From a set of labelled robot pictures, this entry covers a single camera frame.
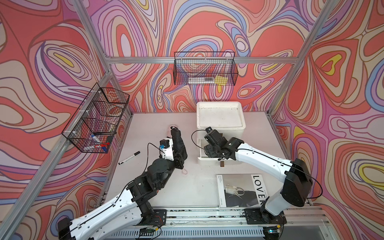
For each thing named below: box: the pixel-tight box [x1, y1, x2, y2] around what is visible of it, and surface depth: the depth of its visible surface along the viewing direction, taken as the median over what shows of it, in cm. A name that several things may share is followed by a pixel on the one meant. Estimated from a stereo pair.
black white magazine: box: [216, 173, 268, 208], surface depth 80 cm
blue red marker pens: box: [90, 134, 111, 152], surface depth 69 cm
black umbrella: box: [170, 126, 188, 159], surface depth 66 cm
